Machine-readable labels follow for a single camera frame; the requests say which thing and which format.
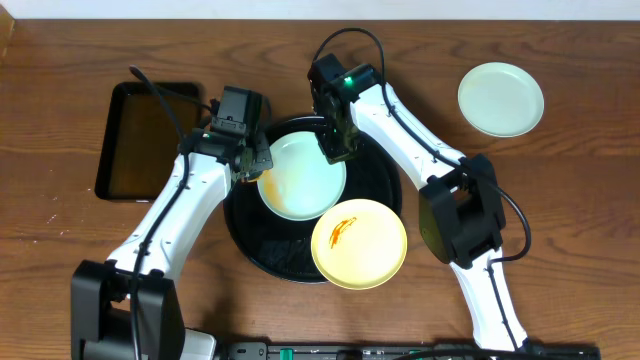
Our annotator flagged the round black serving tray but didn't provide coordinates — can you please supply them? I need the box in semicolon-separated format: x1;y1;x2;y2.
224;116;402;283

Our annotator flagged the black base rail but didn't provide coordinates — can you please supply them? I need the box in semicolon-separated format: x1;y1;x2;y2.
213;342;602;360

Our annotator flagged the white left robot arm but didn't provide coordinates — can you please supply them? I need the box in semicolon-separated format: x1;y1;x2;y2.
71;128;273;359

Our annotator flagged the mint plate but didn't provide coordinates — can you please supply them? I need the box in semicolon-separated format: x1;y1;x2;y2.
457;62;545;138
257;131;347;221

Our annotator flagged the yellow plate with sauce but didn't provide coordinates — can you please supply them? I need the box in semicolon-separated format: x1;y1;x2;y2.
311;199;408;290

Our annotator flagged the black rectangular water tray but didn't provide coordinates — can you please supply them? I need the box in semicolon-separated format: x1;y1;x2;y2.
94;82;179;201

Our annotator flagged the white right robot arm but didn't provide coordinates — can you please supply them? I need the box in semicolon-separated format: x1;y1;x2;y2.
311;77;528;352

